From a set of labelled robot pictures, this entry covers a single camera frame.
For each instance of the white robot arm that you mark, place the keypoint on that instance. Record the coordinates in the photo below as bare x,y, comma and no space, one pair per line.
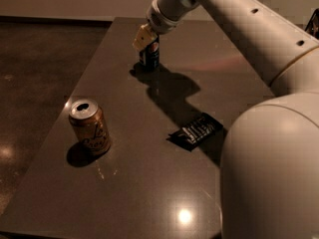
269,169

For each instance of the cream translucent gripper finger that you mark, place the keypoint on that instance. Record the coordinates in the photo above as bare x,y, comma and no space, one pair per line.
144,37

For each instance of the black rxbar chocolate wrapper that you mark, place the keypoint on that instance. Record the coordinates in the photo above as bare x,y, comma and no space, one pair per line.
195,132

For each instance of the gold lacroix can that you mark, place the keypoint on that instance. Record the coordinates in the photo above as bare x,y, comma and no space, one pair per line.
88,122

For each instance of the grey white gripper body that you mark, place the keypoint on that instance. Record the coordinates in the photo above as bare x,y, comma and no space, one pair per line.
160,21

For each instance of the blue pepsi can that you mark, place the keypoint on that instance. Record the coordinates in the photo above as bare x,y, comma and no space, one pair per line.
150,56

